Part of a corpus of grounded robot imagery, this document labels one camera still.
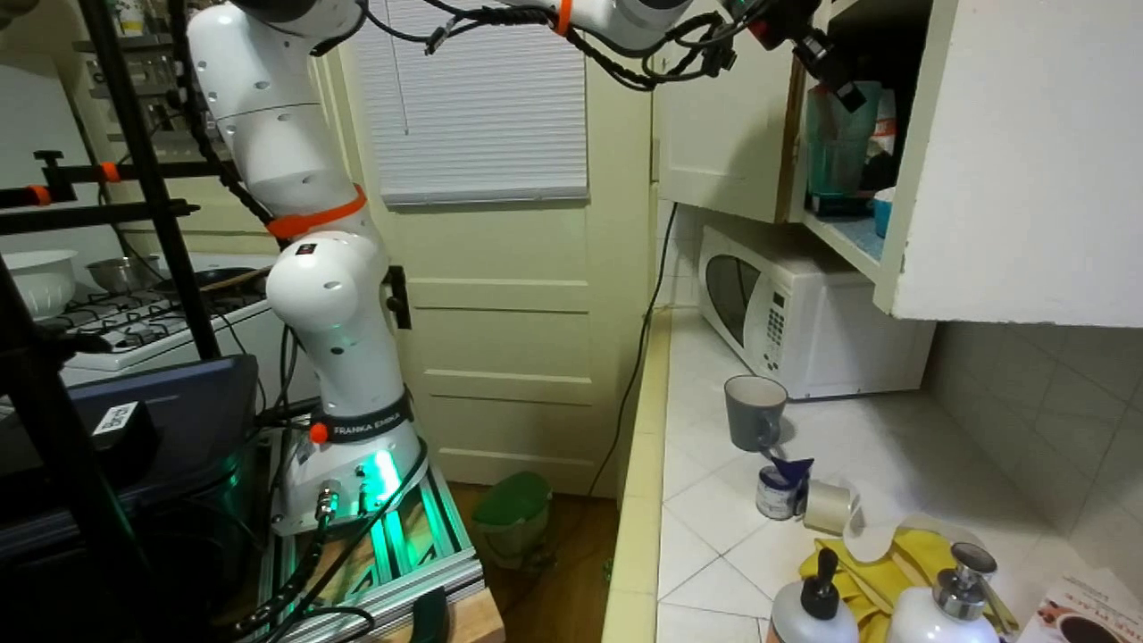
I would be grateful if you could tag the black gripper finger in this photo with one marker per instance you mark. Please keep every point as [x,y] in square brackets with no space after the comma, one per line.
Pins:
[850,95]

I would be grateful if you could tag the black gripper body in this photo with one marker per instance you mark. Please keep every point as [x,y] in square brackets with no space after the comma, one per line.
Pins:
[855,52]

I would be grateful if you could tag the teal translucent plastic cup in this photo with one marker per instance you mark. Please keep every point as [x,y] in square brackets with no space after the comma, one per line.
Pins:
[844,148]

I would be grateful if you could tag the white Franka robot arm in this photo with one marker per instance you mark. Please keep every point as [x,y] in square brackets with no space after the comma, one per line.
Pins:
[307,145]

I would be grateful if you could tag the small blue white cup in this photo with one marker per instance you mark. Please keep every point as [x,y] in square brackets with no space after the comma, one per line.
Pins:
[782,492]

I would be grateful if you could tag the white cabinet door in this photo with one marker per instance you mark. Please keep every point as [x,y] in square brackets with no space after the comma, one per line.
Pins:
[718,120]

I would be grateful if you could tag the white microwave oven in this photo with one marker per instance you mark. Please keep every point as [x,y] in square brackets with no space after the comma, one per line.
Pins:
[824,324]

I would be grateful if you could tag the grey ceramic mug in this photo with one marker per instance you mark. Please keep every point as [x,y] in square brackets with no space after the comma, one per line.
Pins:
[754,412]

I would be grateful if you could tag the white window blind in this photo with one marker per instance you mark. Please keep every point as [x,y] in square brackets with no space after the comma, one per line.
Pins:
[476,131]

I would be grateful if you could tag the cream panelled room door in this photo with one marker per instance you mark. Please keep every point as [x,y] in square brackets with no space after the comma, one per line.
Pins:
[511,324]

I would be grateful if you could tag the white round lid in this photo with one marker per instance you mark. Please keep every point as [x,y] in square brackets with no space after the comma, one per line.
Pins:
[873,539]

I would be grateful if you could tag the yellow rubber gloves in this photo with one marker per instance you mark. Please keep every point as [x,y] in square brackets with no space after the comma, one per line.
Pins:
[888,577]

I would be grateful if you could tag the black pump soap bottle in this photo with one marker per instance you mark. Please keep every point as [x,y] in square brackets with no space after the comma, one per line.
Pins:
[812,611]

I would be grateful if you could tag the silver pump soap bottle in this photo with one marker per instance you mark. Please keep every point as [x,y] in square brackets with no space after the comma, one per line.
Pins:
[948,611]

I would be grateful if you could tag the green waste bin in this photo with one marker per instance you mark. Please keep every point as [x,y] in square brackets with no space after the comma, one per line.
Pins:
[511,520]

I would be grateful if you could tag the black metal stand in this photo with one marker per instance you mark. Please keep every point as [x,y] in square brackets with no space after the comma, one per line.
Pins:
[144,180]

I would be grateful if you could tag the white gas stove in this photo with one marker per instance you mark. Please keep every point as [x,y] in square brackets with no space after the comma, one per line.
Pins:
[155,314]

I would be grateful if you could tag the dark blue box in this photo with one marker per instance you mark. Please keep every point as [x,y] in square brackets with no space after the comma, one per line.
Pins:
[191,414]

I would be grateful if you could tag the black box with white label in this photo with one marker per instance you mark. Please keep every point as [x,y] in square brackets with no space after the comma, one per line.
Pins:
[127,432]

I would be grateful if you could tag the white bowl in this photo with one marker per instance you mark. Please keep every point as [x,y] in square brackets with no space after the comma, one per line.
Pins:
[37,279]

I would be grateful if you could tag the white wall cabinet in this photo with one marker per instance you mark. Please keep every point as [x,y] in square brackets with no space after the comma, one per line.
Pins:
[1023,154]

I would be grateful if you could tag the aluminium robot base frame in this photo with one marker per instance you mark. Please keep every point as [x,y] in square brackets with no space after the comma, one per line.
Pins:
[404,558]

